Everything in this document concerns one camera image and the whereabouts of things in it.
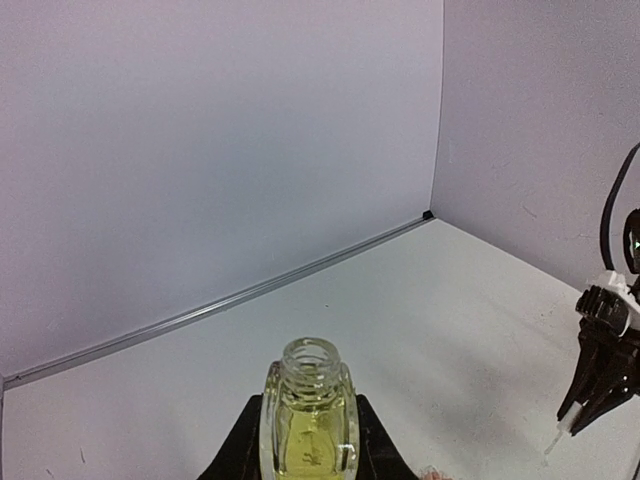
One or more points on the mannequin hand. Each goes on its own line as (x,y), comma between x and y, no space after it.
(432,473)

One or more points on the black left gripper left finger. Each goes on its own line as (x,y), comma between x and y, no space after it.
(238,457)

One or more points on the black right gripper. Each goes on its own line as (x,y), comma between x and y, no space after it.
(606,374)

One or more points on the yellow nail polish bottle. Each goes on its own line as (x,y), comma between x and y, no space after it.
(309,424)

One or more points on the white nail polish cap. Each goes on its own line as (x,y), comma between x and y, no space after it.
(564,426)

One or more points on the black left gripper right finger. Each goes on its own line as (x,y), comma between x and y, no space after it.
(379,459)

